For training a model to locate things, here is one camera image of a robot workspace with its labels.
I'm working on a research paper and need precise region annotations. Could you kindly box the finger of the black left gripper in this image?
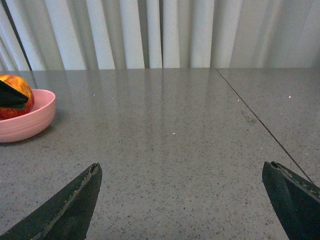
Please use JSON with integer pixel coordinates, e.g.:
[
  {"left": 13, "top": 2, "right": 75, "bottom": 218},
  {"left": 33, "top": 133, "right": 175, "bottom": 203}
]
[{"left": 0, "top": 81, "right": 29, "bottom": 109}]

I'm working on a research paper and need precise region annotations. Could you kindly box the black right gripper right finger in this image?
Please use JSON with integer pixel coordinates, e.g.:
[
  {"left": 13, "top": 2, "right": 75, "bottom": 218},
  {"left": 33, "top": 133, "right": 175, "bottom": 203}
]
[{"left": 262, "top": 161, "right": 320, "bottom": 240}]

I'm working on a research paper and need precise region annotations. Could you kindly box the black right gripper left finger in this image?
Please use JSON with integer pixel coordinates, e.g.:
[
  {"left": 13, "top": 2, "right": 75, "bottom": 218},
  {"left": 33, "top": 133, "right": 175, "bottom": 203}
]
[{"left": 0, "top": 163, "right": 103, "bottom": 240}]

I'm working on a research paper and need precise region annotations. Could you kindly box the red yellow apple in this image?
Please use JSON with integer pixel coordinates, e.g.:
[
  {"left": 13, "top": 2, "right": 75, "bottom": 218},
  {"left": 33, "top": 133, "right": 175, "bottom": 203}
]
[{"left": 0, "top": 74, "right": 35, "bottom": 120}]

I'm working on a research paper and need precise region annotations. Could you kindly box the pink bowl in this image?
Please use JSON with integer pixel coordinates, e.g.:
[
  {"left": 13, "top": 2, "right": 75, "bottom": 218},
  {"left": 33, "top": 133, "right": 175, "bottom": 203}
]
[{"left": 0, "top": 89, "right": 56, "bottom": 143}]

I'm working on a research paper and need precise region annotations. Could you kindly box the white pleated curtain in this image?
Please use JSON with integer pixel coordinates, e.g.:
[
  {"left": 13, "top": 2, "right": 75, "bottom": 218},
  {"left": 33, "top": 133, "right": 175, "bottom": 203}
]
[{"left": 0, "top": 0, "right": 320, "bottom": 71}]

